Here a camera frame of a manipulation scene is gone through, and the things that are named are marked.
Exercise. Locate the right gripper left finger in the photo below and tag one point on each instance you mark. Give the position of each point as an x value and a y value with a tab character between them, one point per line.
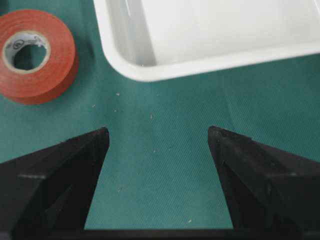
51	189

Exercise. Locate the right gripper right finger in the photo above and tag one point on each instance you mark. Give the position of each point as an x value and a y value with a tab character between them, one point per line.
266	188

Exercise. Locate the red tape roll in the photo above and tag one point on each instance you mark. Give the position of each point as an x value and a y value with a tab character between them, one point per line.
60	64

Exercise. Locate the white plastic tray case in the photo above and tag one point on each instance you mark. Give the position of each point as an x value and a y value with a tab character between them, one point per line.
155	40

